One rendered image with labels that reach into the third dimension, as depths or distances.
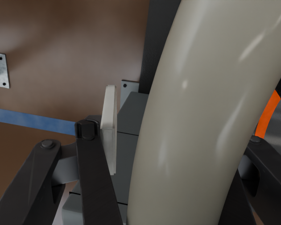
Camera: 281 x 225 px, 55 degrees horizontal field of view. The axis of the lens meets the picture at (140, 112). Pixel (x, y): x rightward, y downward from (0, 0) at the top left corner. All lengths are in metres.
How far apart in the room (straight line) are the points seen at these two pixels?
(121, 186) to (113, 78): 0.72
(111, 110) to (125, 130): 0.91
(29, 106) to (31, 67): 0.25
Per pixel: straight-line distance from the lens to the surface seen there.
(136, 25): 1.30
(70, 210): 0.77
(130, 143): 1.00
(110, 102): 0.17
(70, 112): 1.59
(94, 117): 0.17
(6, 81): 1.70
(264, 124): 1.45
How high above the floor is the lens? 1.26
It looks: 60 degrees down
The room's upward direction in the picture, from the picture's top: 156 degrees counter-clockwise
